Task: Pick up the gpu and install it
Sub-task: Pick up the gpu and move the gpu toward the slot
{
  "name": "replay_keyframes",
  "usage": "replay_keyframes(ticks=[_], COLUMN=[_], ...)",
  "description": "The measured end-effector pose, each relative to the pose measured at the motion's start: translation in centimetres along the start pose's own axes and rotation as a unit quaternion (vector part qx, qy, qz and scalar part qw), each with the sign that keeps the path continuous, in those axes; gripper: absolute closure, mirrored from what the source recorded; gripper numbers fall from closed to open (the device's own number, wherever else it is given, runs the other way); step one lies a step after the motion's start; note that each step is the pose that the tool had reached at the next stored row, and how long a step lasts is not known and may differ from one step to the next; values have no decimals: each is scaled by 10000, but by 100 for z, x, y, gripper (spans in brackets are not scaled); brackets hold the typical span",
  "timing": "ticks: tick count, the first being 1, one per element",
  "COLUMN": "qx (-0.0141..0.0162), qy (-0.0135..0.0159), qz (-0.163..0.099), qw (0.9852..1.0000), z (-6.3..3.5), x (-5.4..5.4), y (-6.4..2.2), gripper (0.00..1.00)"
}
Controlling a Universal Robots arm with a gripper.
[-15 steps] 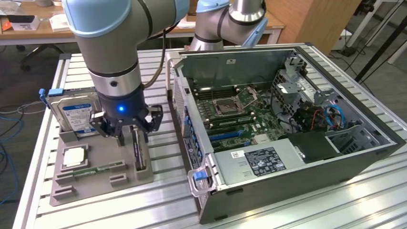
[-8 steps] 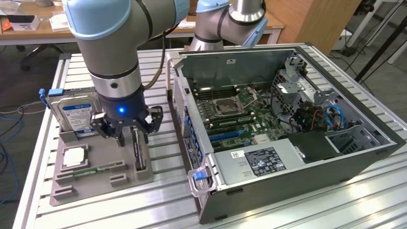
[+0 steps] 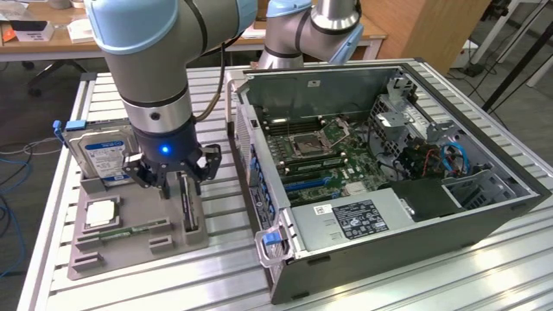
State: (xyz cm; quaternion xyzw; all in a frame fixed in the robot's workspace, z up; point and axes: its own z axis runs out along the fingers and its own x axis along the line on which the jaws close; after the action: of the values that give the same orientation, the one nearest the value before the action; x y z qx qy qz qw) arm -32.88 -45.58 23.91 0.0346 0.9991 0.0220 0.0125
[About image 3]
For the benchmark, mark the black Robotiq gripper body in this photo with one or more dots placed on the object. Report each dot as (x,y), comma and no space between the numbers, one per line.
(165,142)

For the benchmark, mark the black graphics card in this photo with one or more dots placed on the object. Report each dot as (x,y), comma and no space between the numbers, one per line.
(188,207)

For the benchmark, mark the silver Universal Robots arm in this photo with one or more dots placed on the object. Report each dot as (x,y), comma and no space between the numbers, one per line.
(150,64)

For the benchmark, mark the hard disk with blue carrier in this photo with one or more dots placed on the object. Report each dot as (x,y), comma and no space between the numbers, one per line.
(98,155)

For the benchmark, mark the silver CPU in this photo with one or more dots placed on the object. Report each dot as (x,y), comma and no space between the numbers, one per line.
(101,215)

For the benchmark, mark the green RAM stick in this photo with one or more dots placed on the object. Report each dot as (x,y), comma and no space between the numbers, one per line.
(125,232)

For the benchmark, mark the black RAM slots bank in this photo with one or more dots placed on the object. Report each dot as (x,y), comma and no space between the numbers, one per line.
(293,126)

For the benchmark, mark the CPU socket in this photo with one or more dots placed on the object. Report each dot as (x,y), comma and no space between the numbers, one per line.
(308,144)

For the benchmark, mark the blue expansion slot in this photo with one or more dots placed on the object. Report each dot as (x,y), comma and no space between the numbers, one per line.
(306,184)

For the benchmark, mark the installed RAM stick with label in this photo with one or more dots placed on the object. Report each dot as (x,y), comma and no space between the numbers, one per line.
(313,165)

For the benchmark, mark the grey plastic parts rack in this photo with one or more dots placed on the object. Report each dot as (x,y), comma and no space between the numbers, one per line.
(137,246)

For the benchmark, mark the blue case latch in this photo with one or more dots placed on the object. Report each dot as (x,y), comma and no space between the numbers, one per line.
(270,240)

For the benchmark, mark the metal socket cover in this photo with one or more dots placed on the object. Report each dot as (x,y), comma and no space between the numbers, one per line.
(337,129)

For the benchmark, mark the green motherboard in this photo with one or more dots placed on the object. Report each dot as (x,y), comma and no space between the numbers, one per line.
(358,162)

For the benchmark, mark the black office chair base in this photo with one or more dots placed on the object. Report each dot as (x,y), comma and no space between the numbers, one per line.
(52,69)

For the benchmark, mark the silver chipset heatsink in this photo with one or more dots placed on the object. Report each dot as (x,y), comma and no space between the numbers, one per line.
(357,188)

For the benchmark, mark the long wooden desk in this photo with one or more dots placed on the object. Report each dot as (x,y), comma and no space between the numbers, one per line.
(60,47)

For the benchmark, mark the white paper stack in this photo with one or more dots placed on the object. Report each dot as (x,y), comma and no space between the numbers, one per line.
(254,34)

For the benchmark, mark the grey power supply unit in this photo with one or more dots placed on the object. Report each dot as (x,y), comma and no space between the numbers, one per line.
(366,214)

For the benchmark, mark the perforated metal drive cage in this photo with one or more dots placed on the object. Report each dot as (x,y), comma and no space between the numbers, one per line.
(393,121)

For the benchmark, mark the white box with black label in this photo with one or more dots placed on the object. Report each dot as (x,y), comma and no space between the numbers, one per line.
(35,34)

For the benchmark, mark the grey cup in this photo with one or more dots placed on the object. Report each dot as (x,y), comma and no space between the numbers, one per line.
(57,4)

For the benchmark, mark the orange box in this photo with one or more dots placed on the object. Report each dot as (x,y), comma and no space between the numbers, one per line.
(5,35)

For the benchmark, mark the black plastic shroud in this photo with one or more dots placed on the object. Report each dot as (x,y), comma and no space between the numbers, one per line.
(428,197)

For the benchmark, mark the open dark grey PC case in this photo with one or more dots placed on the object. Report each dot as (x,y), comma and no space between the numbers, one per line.
(388,259)

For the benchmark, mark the grey metal disk bay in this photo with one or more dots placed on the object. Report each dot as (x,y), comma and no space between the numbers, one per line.
(480,188)

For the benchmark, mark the black power adapter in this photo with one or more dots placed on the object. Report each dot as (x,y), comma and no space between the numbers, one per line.
(474,70)

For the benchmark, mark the wooden cabinet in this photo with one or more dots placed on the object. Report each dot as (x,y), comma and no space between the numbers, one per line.
(457,39)

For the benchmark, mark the black stand pole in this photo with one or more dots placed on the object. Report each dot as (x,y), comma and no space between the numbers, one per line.
(518,69)

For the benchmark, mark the white table frame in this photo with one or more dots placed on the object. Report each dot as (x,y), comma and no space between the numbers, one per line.
(476,53)

